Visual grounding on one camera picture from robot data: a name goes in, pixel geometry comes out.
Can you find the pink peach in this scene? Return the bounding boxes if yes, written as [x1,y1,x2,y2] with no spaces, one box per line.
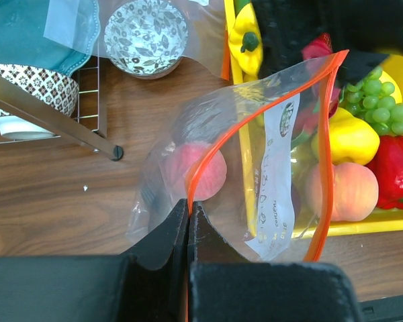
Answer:
[163,141,228,203]

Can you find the small yellow fruit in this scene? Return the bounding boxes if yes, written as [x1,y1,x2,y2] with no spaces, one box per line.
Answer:
[329,107,380,166]

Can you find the metal dish rack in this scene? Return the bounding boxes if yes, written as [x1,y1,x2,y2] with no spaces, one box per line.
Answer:
[0,56,125,162]

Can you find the floral grey bowl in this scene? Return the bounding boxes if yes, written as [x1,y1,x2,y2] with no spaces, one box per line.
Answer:
[103,1,188,79]

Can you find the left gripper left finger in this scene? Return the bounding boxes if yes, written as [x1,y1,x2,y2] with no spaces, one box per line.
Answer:
[119,199,188,321]

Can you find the green grapes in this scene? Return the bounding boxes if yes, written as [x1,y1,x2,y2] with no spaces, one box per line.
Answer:
[339,66,403,136]

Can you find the yellow plastic tray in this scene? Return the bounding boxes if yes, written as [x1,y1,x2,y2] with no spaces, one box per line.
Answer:
[223,0,403,239]

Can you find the red bell pepper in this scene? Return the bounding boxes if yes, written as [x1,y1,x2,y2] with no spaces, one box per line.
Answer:
[367,136,403,209]

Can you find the red dragon fruit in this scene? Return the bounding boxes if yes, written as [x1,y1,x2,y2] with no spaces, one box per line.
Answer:
[294,32,342,135]

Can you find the yellow bell pepper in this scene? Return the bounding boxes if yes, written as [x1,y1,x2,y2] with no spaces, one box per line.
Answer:
[228,1,263,76]

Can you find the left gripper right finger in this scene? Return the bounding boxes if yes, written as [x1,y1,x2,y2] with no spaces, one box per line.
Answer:
[187,202,364,321]

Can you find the teal scalloped plate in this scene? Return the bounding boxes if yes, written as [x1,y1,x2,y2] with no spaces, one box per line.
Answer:
[0,1,100,76]

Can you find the clear bag with label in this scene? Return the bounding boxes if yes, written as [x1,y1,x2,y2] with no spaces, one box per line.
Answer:
[42,0,231,81]

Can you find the orange peach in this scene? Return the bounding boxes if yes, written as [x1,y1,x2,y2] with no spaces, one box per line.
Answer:
[305,162,379,221]

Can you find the orange zip top bag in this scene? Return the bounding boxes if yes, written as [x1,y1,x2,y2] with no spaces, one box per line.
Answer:
[127,50,348,262]

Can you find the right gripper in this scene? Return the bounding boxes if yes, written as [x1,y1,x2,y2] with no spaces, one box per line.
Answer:
[252,1,403,86]

